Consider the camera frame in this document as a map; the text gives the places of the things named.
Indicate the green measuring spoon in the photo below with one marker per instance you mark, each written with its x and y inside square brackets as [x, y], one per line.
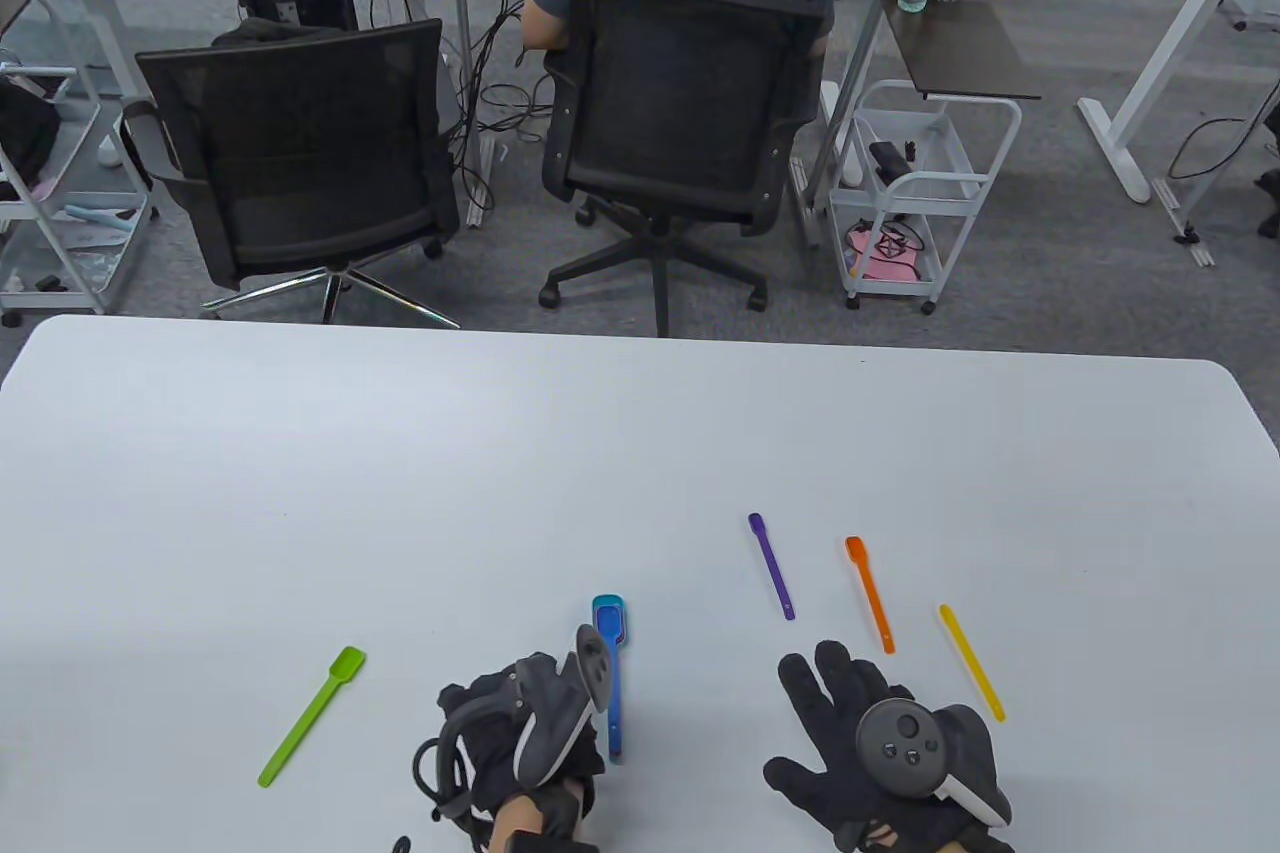
[345, 664]

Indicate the person's left hand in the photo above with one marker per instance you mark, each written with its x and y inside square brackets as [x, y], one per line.
[485, 713]

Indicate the person's left forearm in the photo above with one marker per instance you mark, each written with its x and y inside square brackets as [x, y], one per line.
[510, 823]

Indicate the person's right hand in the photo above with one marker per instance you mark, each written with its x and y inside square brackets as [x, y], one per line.
[830, 693]

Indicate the grey white handheld controller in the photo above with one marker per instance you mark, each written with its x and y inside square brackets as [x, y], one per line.
[900, 743]
[555, 723]

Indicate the orange measuring spoon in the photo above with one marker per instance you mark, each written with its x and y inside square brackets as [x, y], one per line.
[870, 593]

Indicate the blue measuring spoon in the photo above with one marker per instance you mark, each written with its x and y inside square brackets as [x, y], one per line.
[617, 703]

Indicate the pink cloth item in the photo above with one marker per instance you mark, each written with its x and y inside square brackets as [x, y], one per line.
[885, 265]

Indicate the yellow measuring spoon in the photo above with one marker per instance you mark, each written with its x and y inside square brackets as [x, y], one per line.
[970, 658]

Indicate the teal measuring spoon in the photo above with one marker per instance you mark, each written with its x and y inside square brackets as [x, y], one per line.
[611, 598]

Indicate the black mesh chair chrome base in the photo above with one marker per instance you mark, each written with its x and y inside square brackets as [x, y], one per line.
[300, 123]

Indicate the black bag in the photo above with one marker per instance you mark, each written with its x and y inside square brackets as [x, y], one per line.
[25, 133]

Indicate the black handheld device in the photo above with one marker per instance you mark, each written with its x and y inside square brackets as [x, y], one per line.
[888, 161]

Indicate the purple measuring spoon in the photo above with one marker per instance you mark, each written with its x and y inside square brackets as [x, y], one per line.
[772, 568]

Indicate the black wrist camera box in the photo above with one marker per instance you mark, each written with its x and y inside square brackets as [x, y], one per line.
[545, 845]

